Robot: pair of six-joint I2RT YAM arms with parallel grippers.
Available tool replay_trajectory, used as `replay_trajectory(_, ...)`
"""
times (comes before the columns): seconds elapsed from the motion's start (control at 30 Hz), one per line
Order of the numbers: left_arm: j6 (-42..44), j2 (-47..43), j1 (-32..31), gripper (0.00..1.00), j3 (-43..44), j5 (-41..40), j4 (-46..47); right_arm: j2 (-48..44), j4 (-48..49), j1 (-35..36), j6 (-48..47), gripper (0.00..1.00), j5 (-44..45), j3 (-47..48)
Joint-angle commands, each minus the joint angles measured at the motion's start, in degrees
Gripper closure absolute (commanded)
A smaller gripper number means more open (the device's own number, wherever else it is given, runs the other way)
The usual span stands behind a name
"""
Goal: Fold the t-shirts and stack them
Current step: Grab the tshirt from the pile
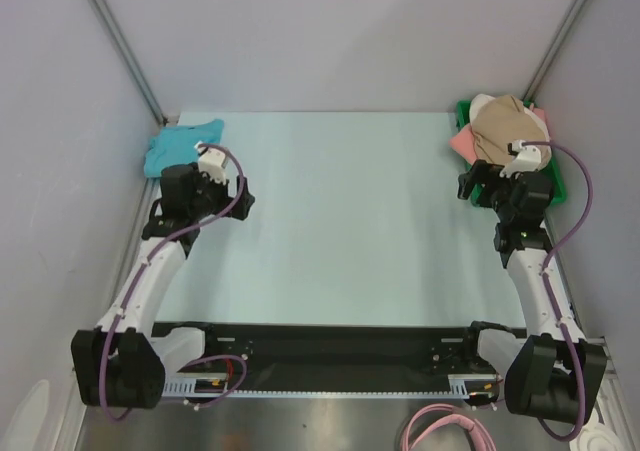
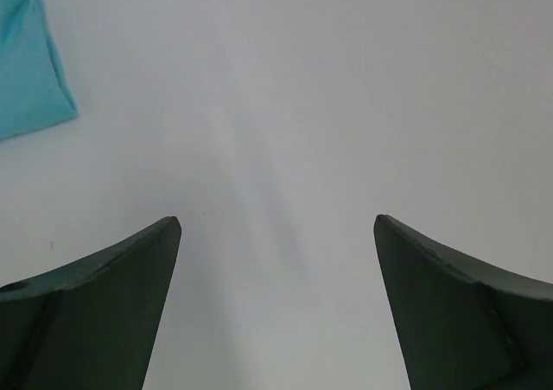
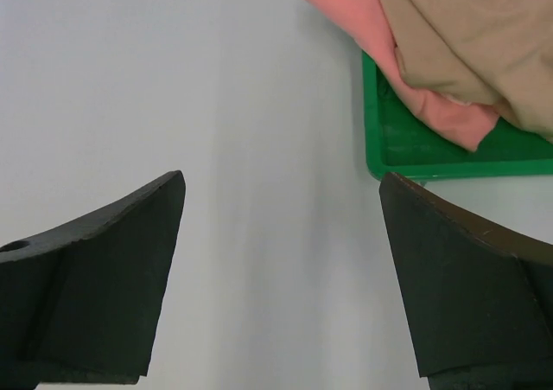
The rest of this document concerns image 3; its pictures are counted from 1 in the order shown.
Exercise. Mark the tan t-shirt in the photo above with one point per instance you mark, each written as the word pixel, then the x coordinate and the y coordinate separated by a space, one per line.
pixel 490 52

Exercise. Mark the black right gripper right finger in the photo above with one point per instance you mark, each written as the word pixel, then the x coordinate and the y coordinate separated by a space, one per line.
pixel 477 296

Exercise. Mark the green plastic tray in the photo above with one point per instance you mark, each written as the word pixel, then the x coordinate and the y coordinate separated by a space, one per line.
pixel 395 141

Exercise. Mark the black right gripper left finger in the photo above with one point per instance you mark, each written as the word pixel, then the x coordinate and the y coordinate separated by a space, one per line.
pixel 80 303

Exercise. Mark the pink t-shirt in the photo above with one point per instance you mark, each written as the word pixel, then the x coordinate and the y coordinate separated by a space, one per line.
pixel 365 22

